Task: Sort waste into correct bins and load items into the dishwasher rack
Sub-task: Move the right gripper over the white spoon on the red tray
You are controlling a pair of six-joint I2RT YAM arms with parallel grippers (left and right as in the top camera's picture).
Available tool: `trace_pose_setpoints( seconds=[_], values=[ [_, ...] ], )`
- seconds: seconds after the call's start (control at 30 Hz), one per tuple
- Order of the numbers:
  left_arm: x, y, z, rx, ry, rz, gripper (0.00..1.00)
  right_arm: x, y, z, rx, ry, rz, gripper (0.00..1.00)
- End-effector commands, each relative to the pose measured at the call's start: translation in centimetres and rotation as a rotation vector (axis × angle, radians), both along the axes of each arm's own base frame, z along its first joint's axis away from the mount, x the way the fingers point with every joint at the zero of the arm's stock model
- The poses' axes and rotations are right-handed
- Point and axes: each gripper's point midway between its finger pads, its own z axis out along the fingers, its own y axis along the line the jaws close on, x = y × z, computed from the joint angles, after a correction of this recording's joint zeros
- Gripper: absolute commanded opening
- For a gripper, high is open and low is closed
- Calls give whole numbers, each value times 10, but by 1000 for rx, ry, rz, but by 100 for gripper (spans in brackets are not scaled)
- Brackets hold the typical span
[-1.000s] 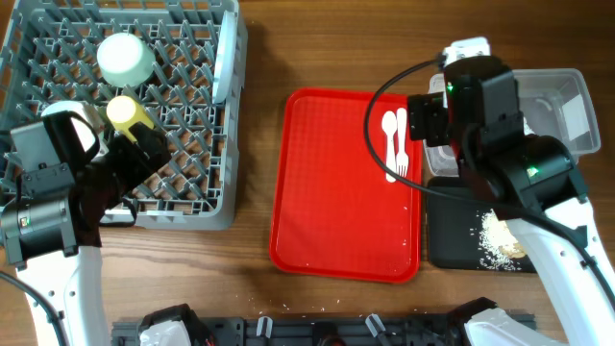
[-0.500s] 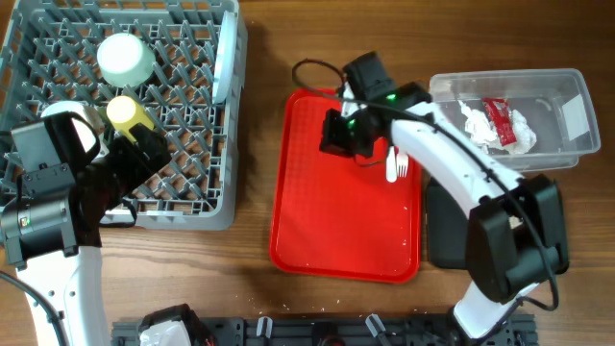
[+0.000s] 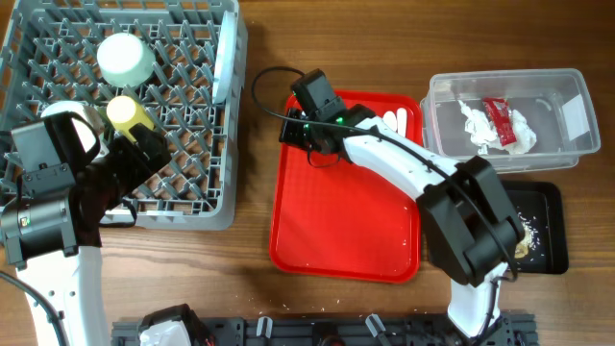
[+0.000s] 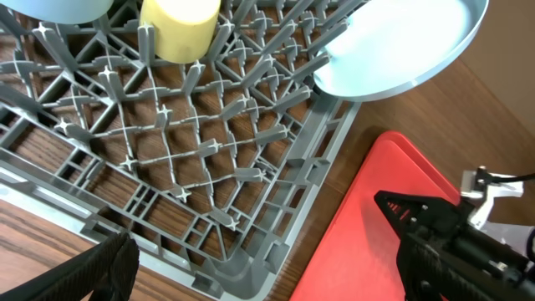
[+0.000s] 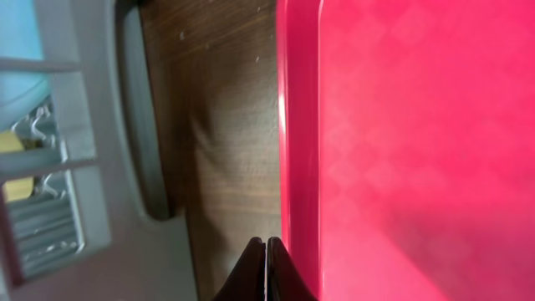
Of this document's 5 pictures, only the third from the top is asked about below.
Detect white plastic spoon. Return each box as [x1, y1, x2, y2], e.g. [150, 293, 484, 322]
[382, 111, 398, 132]

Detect crumpled white paper napkin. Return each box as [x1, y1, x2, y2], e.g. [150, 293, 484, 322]
[457, 100, 537, 155]

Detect yellow plastic cup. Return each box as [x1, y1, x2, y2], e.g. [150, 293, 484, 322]
[106, 95, 155, 143]

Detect red plastic serving tray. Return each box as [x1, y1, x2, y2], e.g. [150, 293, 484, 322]
[268, 89, 425, 284]

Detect white plastic fork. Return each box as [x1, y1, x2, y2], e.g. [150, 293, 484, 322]
[396, 108, 407, 137]

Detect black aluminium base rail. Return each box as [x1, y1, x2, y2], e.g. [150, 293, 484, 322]
[111, 312, 540, 346]

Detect light blue round plate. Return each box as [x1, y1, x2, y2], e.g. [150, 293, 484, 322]
[212, 12, 237, 104]

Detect red ketchup sachet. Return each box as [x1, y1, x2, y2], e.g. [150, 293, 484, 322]
[482, 97, 517, 146]

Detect mint green bowl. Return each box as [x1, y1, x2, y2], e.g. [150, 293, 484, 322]
[96, 33, 156, 87]

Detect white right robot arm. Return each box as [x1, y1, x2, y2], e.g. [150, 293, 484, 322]
[280, 105, 525, 345]

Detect clear plastic waste bin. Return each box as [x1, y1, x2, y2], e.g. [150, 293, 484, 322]
[420, 68, 602, 173]

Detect black plastic tray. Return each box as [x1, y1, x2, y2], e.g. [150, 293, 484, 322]
[503, 181, 569, 275]

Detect spilled rice food scraps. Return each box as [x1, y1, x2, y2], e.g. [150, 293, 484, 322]
[514, 212, 540, 260]

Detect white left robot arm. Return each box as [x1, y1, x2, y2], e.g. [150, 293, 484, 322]
[1, 111, 171, 345]

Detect grey plastic dishwasher rack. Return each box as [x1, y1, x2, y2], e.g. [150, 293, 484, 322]
[1, 0, 248, 231]

